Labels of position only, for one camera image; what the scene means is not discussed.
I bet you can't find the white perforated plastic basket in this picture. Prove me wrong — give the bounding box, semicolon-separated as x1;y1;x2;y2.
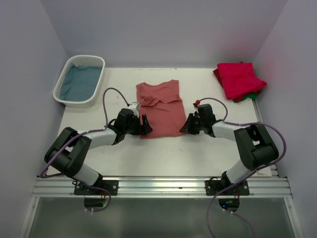
53;55;106;108

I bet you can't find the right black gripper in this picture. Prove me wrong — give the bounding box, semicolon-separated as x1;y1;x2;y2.
180;113;205;135

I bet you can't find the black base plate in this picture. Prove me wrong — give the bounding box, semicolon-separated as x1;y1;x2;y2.
205;177;250;196
72;179;119;195

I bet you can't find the folded green t shirt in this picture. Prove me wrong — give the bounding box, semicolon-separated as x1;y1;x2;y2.
236;92;260;102

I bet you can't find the folded crimson t shirt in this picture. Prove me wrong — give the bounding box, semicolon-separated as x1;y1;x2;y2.
217;62;267;101

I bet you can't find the aluminium mounting rail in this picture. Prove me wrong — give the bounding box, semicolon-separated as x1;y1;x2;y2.
32;176;292;198

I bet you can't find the folded dark red t shirt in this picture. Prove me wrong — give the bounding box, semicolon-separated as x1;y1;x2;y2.
213;68;223;87

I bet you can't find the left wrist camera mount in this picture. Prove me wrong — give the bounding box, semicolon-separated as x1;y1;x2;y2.
128;102;141;117

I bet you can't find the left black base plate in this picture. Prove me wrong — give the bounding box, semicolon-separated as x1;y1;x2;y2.
72;179;119;195

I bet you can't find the blue t shirt in basket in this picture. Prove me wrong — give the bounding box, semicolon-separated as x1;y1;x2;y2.
59;64;102;102

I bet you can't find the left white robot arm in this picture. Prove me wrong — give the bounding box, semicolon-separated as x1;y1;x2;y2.
44;108;153;195

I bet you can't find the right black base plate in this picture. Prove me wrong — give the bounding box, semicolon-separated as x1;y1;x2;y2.
205;177;250;196

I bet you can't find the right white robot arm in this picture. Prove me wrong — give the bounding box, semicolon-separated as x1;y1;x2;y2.
180;101;279;195

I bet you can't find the salmon pink t shirt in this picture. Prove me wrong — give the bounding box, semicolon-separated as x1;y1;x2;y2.
136;80;186;139

